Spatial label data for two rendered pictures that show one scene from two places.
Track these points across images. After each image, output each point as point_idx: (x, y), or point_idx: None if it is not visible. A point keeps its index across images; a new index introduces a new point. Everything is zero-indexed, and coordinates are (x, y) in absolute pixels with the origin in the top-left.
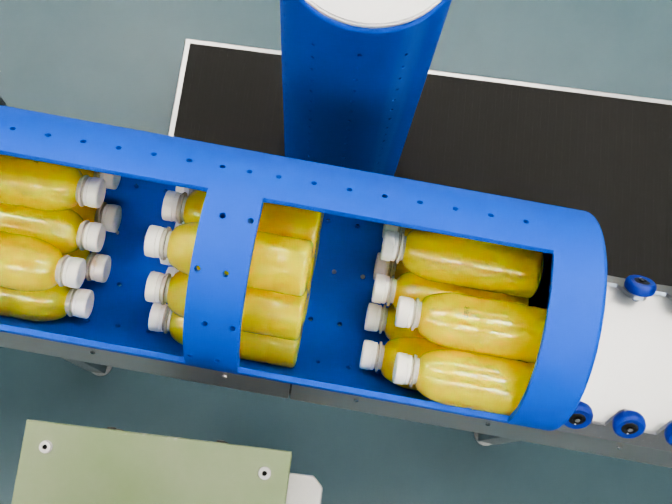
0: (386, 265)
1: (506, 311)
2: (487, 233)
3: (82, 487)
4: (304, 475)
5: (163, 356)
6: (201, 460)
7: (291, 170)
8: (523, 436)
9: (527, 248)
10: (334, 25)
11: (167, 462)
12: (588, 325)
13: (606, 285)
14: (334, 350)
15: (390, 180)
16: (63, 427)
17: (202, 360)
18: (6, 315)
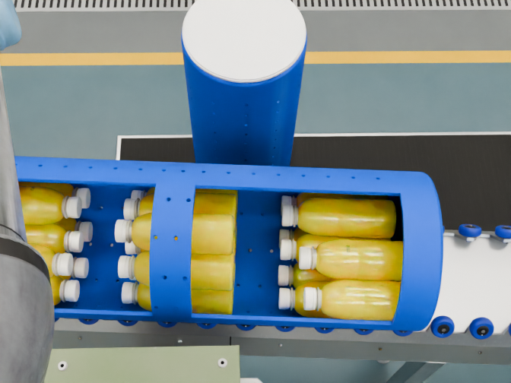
0: (287, 235)
1: (376, 245)
2: (353, 188)
3: None
4: (250, 378)
5: (136, 313)
6: (176, 360)
7: (211, 167)
8: (407, 356)
9: (382, 194)
10: (226, 84)
11: (151, 365)
12: (433, 238)
13: (440, 210)
14: (258, 303)
15: (280, 167)
16: (74, 350)
17: (165, 309)
18: None
